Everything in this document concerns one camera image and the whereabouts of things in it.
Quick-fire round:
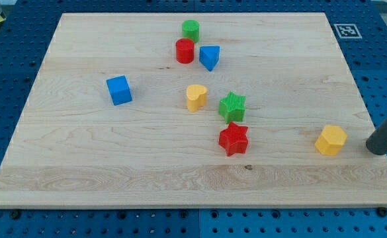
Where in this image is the blue cube block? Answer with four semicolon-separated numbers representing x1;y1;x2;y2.
106;75;132;106

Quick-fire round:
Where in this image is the white fiducial marker tag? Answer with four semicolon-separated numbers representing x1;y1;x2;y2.
334;23;362;39

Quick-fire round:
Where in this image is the blue triangle block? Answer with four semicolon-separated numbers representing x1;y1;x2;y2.
199;46;220;71

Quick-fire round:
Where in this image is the wooden board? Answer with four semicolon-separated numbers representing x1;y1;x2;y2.
0;13;387;210

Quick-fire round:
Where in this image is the red star block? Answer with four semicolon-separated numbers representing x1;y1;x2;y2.
218;122;249;157

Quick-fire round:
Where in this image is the red cylinder block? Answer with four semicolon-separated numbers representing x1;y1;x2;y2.
175;38;194;64

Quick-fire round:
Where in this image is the green cylinder block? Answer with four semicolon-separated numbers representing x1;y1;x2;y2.
181;19;200;43

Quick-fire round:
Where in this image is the yellow heart block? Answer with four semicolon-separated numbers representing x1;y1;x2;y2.
186;85;208;112

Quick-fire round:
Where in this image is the green star block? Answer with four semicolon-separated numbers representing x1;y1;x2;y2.
218;91;246;124

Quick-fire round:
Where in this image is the yellow hexagon block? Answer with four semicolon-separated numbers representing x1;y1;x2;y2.
314;125;347;156

